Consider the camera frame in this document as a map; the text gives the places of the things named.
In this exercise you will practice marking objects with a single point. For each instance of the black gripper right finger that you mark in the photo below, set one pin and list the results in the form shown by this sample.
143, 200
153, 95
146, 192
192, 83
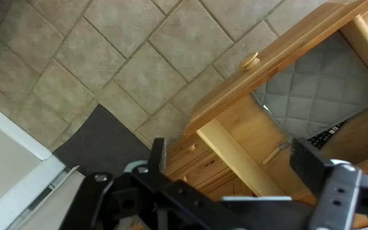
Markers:
309, 164

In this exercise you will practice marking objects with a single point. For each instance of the pine wood dresser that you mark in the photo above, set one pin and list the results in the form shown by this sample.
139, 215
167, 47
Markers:
201, 166

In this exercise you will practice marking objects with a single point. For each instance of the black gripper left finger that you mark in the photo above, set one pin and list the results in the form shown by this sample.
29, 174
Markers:
159, 154

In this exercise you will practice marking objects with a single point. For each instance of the wooden drawer with round knob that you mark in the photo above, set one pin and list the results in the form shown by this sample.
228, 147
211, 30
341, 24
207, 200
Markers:
192, 154

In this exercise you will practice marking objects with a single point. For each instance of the dark grey floor mat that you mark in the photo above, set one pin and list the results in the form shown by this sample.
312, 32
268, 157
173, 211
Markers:
101, 142

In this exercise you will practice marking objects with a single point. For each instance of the white appliance door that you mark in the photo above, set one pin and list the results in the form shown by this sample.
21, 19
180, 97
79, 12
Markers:
5, 166

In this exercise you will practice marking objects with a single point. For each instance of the grey quilted pot holder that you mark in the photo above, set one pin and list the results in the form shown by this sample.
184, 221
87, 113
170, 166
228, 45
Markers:
320, 90

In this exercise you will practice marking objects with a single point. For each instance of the black remote control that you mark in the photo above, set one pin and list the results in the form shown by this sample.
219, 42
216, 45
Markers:
325, 136

